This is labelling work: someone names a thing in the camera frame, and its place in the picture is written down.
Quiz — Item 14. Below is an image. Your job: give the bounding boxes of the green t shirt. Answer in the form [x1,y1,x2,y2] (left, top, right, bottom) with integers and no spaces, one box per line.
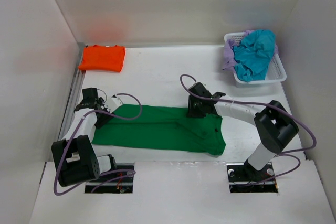
[92,104,226,156]

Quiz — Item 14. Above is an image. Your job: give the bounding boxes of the orange t shirt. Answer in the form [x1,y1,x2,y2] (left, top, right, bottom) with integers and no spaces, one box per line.
[78,45,125,72]

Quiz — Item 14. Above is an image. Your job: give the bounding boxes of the teal t shirt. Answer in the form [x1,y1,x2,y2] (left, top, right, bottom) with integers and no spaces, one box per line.
[233,29,276,82]

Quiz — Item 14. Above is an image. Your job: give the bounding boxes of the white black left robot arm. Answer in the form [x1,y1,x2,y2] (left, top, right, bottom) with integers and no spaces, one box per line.
[51,88,122,187]

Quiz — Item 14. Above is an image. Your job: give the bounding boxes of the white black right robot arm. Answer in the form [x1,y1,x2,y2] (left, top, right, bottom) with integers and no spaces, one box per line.
[187,82,299,185]

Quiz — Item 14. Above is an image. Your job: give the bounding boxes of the lilac t shirt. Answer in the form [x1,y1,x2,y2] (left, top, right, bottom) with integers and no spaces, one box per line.
[222,29,279,71]

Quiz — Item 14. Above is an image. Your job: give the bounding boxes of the white plastic basket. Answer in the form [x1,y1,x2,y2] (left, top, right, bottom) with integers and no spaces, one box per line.
[224,31,287,88]

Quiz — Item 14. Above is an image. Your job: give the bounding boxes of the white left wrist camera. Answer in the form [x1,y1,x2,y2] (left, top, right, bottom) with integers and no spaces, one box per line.
[105,95,123,113]

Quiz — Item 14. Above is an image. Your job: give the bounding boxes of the aluminium frame rail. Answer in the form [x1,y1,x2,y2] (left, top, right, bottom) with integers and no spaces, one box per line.
[54,42,87,162]

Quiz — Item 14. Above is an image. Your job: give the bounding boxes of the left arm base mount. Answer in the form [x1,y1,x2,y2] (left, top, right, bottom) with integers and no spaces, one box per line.
[85,172,134,194]

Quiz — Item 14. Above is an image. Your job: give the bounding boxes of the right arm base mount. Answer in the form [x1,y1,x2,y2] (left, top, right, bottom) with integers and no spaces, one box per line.
[226,163,278,193]

